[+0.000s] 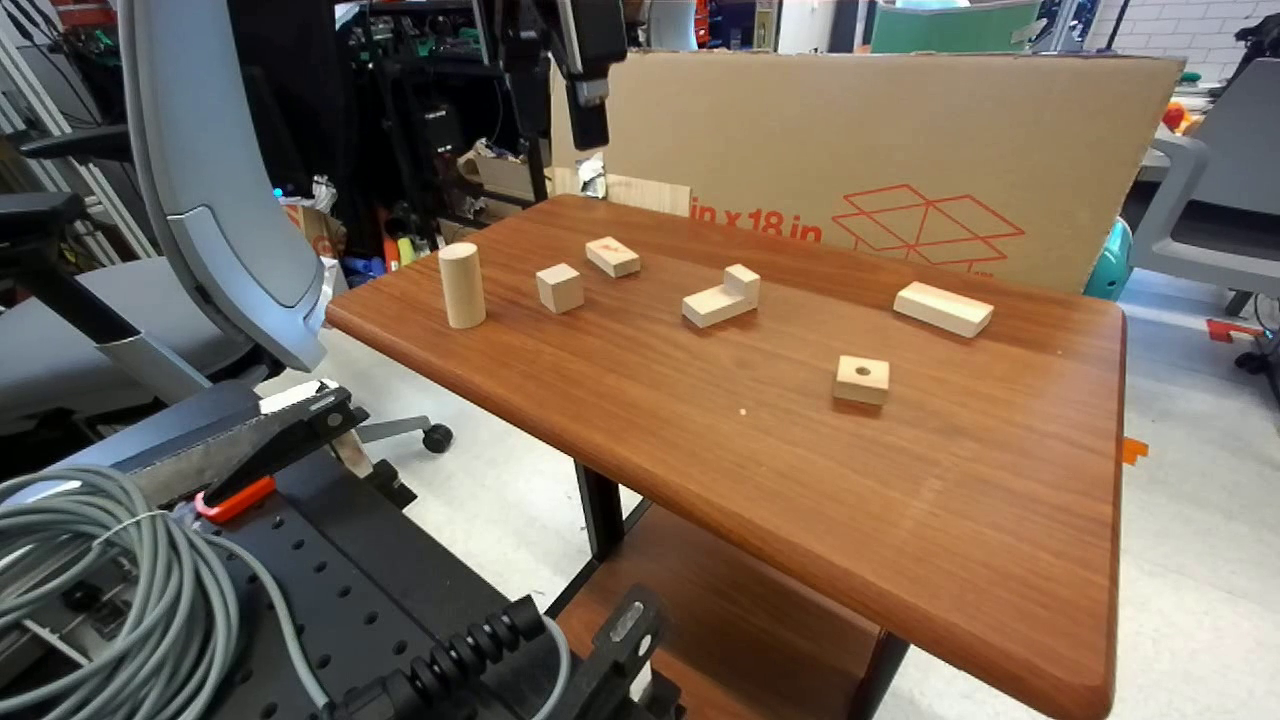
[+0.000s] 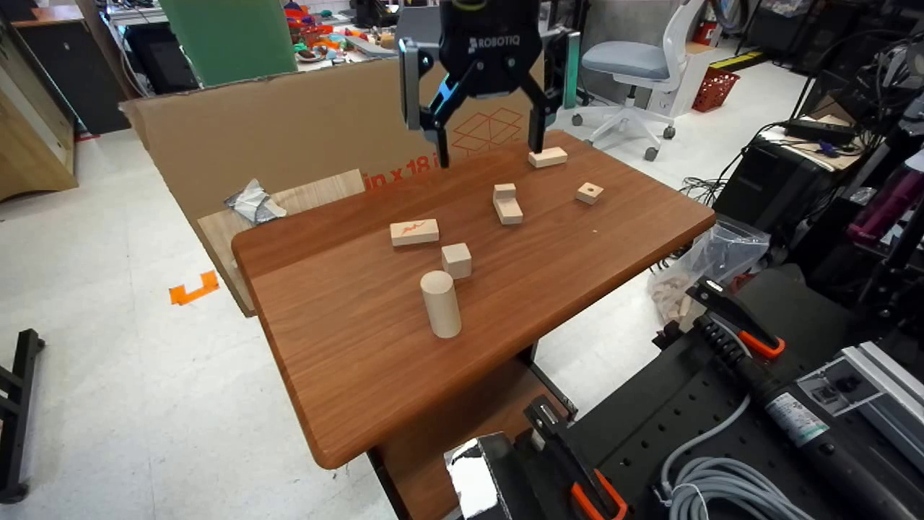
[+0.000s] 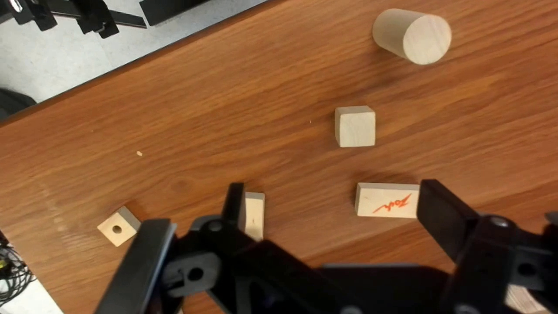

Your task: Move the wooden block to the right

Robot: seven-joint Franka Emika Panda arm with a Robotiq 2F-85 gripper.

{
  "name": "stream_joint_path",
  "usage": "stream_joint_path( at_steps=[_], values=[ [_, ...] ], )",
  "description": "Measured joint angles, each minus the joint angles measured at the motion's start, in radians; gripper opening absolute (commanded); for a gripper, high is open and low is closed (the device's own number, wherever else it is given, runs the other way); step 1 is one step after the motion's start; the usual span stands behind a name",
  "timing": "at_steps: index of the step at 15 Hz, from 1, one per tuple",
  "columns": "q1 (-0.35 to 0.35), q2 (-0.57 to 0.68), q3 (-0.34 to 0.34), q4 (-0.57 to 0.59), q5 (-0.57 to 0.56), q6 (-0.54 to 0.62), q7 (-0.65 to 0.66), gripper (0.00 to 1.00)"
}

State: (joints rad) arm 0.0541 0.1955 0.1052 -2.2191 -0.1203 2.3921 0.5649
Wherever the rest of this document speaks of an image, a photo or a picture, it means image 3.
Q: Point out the plain rectangular wooden block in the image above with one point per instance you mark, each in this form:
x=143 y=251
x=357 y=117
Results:
x=254 y=216

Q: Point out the black stand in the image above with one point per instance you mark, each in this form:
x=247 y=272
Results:
x=91 y=16

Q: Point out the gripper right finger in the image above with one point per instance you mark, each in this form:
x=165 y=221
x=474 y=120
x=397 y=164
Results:
x=484 y=248

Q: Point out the wooden cylinder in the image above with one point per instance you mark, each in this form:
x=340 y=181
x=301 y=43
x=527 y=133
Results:
x=412 y=35

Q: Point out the wooden cube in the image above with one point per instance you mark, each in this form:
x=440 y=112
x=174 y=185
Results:
x=355 y=127

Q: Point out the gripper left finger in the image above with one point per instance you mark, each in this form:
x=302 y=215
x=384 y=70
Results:
x=148 y=257

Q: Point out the wooden block with red print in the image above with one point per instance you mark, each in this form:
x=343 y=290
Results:
x=386 y=200

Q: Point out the light wooden piece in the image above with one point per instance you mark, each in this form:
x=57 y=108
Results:
x=523 y=301

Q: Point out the small wooden square with hole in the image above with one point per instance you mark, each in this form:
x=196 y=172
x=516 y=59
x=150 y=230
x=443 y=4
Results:
x=117 y=227

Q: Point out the black flat panel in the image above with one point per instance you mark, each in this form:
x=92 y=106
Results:
x=168 y=9

